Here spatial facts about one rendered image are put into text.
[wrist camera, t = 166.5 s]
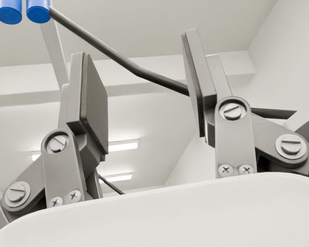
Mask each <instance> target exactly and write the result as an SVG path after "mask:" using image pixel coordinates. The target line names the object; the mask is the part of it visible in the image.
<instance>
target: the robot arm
mask: <svg viewBox="0 0 309 247"><path fill-rule="evenodd" d="M180 36H181V44H182V53H183V61H184V69H185V77H186V82H187V87H188V91H189V95H190V99H191V103H192V108H193V112H194V116H195V120H196V125H197V129H198V133H199V137H200V138H202V137H204V139H205V143H207V144H208V145H209V146H211V147H213V148H214V149H215V179H213V180H207V181H201V182H195V183H189V184H183V185H177V186H171V187H165V188H159V189H153V190H147V191H141V192H136V193H130V194H125V195H119V196H113V197H107V198H103V194H102V189H101V185H100V181H99V177H98V172H97V169H96V167H97V166H98V165H99V164H100V162H104V161H105V155H107V154H108V153H109V143H108V96H107V92H106V89H105V87H104V85H103V83H102V80H101V78H100V76H99V74H98V71H97V69H96V67H95V65H94V63H93V60H92V58H91V56H90V54H85V52H78V53H73V54H72V56H71V67H70V79H69V83H67V84H63V86H62V91H61V101H60V110H59V119H58V129H55V130H53V131H51V132H49V133H48V134H47V135H46V136H45V137H44V138H43V140H42V143H41V154H40V155H39V156H38V157H37V158H36V159H35V160H34V161H33V162H32V163H31V164H30V165H29V166H28V167H27V168H26V169H25V170H24V171H23V172H22V173H21V174H20V175H19V176H18V177H17V178H16V179H15V180H14V181H13V182H12V183H11V184H10V185H9V186H8V187H7V188H6V189H5V191H4V193H3V195H2V198H1V199H0V247H309V143H308V141H307V140H306V139H305V138H304V137H303V136H301V135H300V134H298V133H296V132H293V131H291V130H289V129H287V128H285V127H283V126H280V125H278V124H276V123H274V122H272V121H269V120H267V119H265V118H263V117H261V116H258V115H256V114H254V113H252V112H251V108H250V105H249V103H248V102H247V101H246V100H245V99H243V98H240V97H236V96H233V95H232V92H231V89H230V86H229V83H228V80H227V77H226V74H225V71H224V69H223V66H222V63H221V60H220V57H219V55H218V54H212V55H207V56H205V53H204V49H203V46H202V43H201V40H200V37H199V34H198V30H197V28H194V29H189V30H185V34H181V35H180Z"/></svg>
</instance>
